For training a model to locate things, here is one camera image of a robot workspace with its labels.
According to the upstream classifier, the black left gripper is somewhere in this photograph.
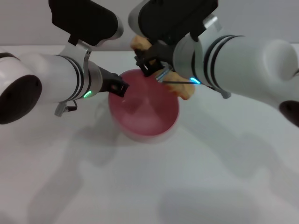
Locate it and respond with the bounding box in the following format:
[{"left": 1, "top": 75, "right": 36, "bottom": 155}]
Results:
[{"left": 97, "top": 66, "right": 130, "bottom": 98}]

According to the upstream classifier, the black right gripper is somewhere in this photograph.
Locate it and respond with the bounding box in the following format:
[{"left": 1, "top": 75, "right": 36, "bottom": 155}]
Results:
[{"left": 134, "top": 42, "right": 175, "bottom": 77}]

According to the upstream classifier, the orange ridged bread loaf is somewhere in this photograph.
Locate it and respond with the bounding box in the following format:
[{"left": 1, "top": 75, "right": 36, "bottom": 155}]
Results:
[{"left": 130, "top": 35, "right": 196, "bottom": 100}]

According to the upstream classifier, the right arm cable with connector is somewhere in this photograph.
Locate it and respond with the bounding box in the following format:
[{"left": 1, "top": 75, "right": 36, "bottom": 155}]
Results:
[{"left": 156, "top": 67, "right": 232, "bottom": 99}]

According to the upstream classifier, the left arm cable with connector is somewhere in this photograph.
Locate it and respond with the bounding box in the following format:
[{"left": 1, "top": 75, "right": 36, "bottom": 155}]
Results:
[{"left": 55, "top": 100, "right": 78, "bottom": 117}]

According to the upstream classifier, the pink plastic bowl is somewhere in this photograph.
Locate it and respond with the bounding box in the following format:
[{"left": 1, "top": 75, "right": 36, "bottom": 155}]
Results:
[{"left": 108, "top": 69, "right": 181, "bottom": 142}]

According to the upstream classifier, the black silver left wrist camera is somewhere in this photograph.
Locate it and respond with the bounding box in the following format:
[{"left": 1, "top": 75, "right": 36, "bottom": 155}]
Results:
[{"left": 48, "top": 0, "right": 124, "bottom": 46}]

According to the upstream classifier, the arm cable with connector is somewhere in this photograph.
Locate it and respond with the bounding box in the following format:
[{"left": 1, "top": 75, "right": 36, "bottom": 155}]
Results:
[
  {"left": 156, "top": 67, "right": 232, "bottom": 99},
  {"left": 55, "top": 100, "right": 78, "bottom": 117}
]

